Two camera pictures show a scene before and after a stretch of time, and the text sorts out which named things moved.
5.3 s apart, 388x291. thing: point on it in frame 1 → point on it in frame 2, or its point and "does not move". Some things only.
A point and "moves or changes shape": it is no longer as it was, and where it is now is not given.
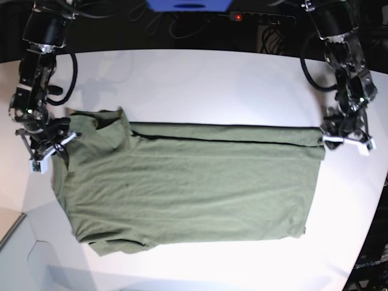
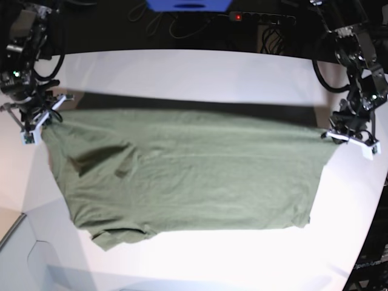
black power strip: x=256 y=19 does not move
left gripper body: x=56 y=133 → x=36 y=110
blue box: x=189 y=5 does not move
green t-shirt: x=129 y=185 moves or changes shape
